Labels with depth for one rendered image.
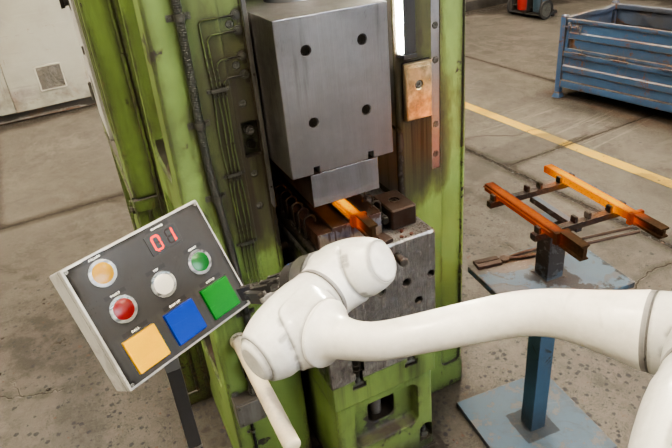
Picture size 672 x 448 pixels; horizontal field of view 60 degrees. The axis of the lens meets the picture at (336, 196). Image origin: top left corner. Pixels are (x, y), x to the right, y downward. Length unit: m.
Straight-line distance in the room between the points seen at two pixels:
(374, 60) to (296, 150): 0.30
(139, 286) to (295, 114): 0.54
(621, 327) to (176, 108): 1.10
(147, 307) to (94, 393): 1.53
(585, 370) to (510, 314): 1.87
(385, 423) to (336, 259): 1.29
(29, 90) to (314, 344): 5.96
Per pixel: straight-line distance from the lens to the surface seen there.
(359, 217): 1.59
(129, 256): 1.31
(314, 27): 1.41
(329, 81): 1.45
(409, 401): 2.17
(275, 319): 0.87
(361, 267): 0.92
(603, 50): 5.31
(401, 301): 1.79
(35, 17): 6.54
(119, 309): 1.29
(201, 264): 1.37
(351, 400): 1.94
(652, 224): 1.74
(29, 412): 2.88
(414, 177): 1.86
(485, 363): 2.62
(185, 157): 1.53
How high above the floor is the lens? 1.81
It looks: 28 degrees down
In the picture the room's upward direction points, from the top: 6 degrees counter-clockwise
